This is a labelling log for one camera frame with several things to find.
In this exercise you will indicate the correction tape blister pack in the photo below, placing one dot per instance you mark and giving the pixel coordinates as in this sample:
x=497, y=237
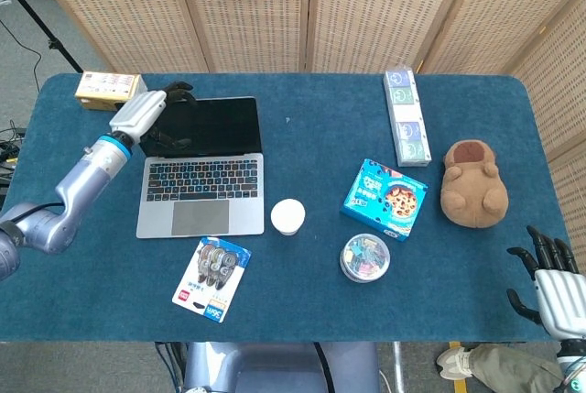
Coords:
x=211, y=278

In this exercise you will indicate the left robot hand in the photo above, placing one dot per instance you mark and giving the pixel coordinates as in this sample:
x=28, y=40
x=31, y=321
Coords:
x=146, y=111

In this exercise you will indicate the brown capybara plush toy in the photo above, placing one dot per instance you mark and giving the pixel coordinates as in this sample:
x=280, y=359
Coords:
x=474, y=184

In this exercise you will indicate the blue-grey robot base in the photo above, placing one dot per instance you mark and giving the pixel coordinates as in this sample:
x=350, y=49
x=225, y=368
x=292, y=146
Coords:
x=279, y=367

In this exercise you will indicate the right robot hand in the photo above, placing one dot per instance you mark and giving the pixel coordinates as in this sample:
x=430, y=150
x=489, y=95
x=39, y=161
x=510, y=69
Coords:
x=556, y=294

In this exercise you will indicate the blue cookie box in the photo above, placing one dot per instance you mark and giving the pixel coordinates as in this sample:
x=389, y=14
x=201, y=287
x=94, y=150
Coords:
x=383, y=199

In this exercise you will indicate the silver laptop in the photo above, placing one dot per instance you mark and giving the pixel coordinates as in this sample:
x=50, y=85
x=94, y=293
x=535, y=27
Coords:
x=201, y=182

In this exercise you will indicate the olive trouser leg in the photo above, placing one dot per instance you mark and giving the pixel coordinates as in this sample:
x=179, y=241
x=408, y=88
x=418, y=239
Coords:
x=508, y=365

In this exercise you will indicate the white paper cup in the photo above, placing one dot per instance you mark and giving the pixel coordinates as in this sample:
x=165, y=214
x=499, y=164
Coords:
x=287, y=217

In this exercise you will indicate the yellow cardboard box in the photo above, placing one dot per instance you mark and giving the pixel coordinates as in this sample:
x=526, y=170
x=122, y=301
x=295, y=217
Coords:
x=107, y=90

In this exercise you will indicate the white sneaker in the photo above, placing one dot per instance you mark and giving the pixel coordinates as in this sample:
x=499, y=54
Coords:
x=454, y=363

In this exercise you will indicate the clear tub of binder clips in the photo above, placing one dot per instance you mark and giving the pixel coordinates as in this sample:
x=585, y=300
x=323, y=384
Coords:
x=365, y=257

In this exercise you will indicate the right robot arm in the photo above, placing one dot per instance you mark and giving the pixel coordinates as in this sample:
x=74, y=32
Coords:
x=574, y=370

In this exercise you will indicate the woven folding screen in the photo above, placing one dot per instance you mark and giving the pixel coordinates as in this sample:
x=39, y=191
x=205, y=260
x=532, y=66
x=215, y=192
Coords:
x=320, y=8

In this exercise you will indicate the blue table mat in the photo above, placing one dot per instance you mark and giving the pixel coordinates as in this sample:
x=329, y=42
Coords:
x=293, y=283

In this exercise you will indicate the black tripod stand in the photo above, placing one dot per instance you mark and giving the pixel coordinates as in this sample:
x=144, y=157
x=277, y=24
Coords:
x=41, y=22

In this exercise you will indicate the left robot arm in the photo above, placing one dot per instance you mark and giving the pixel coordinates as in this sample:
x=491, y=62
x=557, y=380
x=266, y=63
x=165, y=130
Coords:
x=68, y=200

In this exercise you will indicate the long tissue multipack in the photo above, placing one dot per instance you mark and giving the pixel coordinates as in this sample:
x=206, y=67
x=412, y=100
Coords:
x=406, y=118

